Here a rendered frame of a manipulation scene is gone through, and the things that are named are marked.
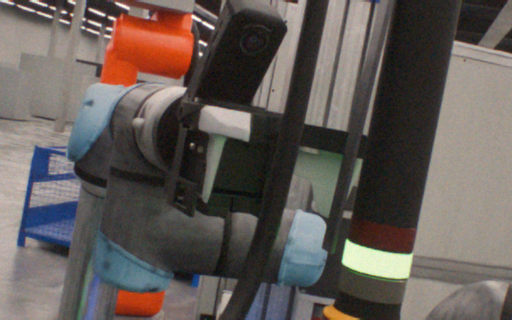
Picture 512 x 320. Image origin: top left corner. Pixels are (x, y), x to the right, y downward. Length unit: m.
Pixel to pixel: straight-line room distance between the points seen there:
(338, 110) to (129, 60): 3.18
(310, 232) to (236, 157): 0.23
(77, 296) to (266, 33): 0.71
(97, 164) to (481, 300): 0.53
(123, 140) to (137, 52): 3.76
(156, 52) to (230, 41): 3.91
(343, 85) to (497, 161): 1.25
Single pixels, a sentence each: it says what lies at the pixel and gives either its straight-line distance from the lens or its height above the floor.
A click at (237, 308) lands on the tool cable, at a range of 0.30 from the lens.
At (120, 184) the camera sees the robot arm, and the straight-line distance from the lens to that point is 0.70.
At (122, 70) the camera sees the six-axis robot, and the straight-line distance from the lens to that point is 4.49.
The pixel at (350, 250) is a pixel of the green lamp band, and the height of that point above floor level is 1.61.
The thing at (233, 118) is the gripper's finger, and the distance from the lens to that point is 0.44.
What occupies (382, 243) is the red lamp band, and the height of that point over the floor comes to 1.62.
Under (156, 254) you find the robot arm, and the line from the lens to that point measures 0.71.
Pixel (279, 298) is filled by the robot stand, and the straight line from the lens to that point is 1.41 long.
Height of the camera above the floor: 1.67
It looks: 3 degrees down
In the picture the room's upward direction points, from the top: 10 degrees clockwise
